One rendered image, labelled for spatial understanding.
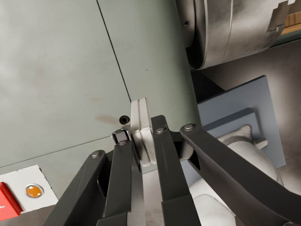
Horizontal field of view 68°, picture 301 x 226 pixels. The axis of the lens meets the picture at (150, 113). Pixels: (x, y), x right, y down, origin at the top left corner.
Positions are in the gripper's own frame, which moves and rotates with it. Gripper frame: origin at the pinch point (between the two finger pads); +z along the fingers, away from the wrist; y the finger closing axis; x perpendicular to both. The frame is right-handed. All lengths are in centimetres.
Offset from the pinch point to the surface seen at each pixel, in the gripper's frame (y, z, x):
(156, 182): -18, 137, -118
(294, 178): 102, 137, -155
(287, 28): 42, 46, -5
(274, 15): 21.3, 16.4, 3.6
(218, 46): 12.9, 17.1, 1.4
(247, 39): 17.5, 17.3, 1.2
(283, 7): 22.3, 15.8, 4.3
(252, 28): 17.7, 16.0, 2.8
